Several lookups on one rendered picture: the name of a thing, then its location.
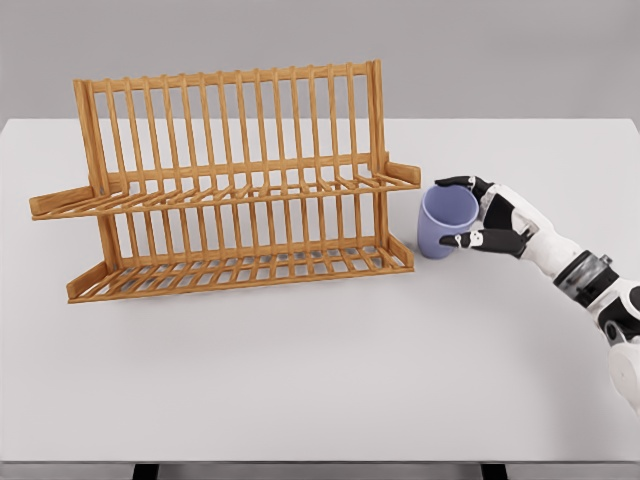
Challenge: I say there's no wooden two-tier dish rack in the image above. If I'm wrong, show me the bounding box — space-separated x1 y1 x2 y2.
28 58 420 306

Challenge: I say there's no lavender plastic cup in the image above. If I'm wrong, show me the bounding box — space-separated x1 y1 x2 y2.
417 184 481 261

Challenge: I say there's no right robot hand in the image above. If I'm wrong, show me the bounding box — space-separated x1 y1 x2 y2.
433 175 553 260

